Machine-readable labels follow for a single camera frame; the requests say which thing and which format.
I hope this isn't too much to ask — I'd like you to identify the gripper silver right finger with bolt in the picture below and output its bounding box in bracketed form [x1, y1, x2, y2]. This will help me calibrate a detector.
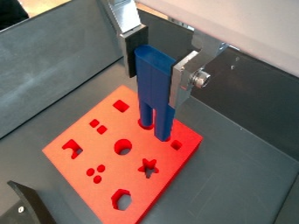
[170, 31, 229, 109]

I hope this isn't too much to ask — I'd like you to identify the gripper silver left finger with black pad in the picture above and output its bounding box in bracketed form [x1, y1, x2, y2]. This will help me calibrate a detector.
[105, 0, 149, 78]

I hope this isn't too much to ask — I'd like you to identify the blue square-circle peg object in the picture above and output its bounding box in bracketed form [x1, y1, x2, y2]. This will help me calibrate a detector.
[135, 45, 175, 142]

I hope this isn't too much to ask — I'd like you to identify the red shape-sorting board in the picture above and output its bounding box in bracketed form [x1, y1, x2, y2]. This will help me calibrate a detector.
[43, 86, 202, 224]

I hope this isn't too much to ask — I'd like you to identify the grey tray enclosure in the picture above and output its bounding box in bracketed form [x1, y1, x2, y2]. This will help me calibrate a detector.
[0, 0, 299, 224]

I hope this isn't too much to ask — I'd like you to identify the black curved bracket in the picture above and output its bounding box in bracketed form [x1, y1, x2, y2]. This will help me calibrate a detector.
[0, 180, 58, 224]

